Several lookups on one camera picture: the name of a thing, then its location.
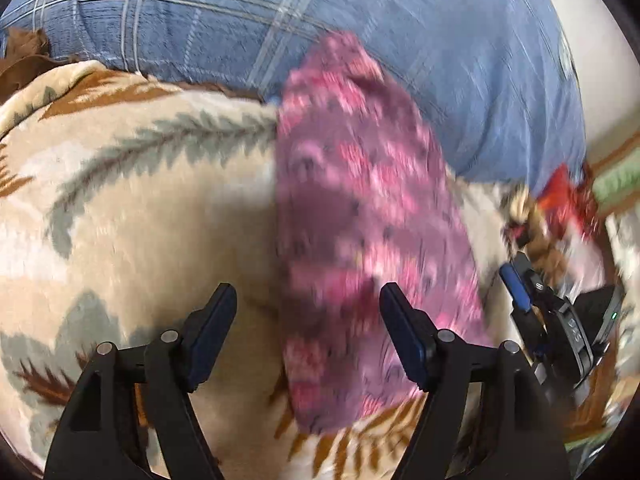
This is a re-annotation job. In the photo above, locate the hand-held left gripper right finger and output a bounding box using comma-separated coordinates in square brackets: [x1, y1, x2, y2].
[379, 283, 571, 480]

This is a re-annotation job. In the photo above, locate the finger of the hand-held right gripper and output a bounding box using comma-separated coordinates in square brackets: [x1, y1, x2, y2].
[499, 262, 534, 314]

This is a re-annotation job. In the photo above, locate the pink floral garment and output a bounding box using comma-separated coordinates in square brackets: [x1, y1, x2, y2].
[275, 30, 497, 436]

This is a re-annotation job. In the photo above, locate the beige leaf print blanket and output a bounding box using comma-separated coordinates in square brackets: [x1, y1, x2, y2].
[0, 60, 531, 480]

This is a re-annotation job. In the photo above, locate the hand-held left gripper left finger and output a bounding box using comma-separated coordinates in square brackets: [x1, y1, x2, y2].
[44, 283, 238, 480]

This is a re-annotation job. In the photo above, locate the blue plaid blanket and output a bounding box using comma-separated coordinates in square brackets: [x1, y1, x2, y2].
[0, 0, 589, 197]

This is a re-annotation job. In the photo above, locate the brown patterned cloth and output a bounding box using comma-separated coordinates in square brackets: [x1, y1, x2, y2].
[500, 182, 566, 286]

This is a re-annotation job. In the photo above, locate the white cloth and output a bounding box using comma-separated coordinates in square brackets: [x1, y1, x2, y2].
[555, 225, 609, 287]

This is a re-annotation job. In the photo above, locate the green mat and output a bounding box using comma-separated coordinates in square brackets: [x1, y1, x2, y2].
[590, 160, 640, 217]

